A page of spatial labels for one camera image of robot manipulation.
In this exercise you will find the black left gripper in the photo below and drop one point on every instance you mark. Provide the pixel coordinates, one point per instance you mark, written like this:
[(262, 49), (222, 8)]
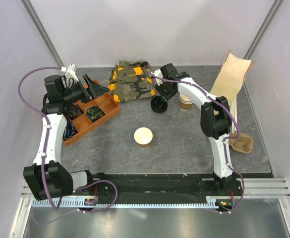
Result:
[(93, 90)]

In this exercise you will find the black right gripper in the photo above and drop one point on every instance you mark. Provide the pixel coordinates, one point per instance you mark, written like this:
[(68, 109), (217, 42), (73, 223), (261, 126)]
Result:
[(159, 89)]

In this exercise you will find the stack of paper cups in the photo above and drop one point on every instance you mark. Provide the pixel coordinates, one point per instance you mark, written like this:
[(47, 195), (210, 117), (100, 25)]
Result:
[(185, 103)]

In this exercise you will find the single brown paper cup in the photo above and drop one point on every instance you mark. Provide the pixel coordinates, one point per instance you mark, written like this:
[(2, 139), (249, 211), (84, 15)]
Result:
[(143, 137)]

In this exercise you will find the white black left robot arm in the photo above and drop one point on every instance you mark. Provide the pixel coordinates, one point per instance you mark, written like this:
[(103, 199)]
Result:
[(46, 177)]

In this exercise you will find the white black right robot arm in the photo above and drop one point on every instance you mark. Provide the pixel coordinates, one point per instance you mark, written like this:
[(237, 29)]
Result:
[(215, 117)]

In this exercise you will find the stack of black lids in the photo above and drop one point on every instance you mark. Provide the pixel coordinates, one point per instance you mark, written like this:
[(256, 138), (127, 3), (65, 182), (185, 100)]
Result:
[(159, 104)]

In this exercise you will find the orange compartment tray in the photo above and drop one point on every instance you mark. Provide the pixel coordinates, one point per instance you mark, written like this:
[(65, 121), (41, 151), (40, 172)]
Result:
[(83, 123)]

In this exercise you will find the green yellow rolled sock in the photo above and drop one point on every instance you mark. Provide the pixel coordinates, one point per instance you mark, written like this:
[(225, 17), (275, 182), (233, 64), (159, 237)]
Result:
[(94, 113)]

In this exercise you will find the dark rolled sock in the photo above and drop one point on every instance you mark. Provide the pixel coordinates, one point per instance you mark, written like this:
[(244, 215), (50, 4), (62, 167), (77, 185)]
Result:
[(73, 110)]

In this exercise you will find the camouflage folded cloth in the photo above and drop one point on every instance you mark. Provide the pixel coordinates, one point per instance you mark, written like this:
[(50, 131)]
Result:
[(130, 81)]

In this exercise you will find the blue striped rolled sock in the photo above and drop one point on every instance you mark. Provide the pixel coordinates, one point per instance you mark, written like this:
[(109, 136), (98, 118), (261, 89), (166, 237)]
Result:
[(69, 131)]

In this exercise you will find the white paper straws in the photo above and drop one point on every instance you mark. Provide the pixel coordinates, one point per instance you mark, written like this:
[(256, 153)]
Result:
[(233, 111)]

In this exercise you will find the brown paper bag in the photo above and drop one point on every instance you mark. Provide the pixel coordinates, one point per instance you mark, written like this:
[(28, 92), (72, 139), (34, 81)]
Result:
[(231, 77)]

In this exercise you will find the cardboard cup carrier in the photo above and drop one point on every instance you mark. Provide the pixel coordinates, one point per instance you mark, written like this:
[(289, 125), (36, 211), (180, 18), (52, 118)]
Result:
[(243, 144)]

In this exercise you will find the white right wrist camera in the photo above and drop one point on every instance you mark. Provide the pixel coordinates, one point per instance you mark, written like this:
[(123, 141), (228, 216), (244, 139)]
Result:
[(157, 76)]

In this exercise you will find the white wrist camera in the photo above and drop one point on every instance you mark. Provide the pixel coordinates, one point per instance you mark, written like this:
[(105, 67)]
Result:
[(70, 72), (157, 76)]

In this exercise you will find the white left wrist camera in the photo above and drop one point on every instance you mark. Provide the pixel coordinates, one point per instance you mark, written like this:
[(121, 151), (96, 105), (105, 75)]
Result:
[(70, 72)]

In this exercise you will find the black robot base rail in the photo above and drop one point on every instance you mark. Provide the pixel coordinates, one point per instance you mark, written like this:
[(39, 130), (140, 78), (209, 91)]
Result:
[(112, 186)]

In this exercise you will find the grey slotted cable duct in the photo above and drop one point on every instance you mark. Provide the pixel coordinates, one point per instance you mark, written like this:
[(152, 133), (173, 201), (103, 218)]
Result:
[(148, 200)]

